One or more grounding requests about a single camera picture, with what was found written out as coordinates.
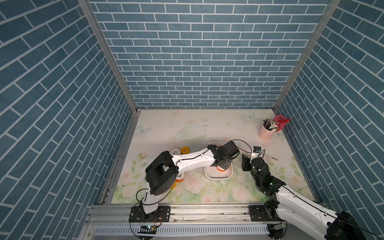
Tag white plastic storage box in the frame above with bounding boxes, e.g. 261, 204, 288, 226
204, 148, 235, 181

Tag orange white sealing tape roll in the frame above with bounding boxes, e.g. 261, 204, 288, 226
170, 148, 182, 155

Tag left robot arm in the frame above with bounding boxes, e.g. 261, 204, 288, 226
139, 141, 240, 215

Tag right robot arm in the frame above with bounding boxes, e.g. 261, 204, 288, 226
242, 156, 366, 240

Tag small yellow tape roll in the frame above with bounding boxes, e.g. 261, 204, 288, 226
181, 146, 191, 155

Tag orange white tape roll front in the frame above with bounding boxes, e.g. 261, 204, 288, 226
176, 173, 186, 183

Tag clear pen on table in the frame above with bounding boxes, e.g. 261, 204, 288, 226
264, 155, 279, 162

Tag pink metal pen bucket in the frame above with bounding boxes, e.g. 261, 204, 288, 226
258, 125, 276, 141

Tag pens in bucket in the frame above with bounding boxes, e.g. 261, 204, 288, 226
263, 119, 279, 131

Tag magenta plastic basket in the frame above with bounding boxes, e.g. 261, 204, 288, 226
274, 115, 291, 132

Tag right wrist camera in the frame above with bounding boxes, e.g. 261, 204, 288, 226
253, 146, 262, 156

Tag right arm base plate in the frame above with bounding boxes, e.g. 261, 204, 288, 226
249, 205, 285, 223

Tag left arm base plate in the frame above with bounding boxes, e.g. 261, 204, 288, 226
129, 206, 171, 223

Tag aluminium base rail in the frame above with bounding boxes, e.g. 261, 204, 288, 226
86, 202, 283, 226

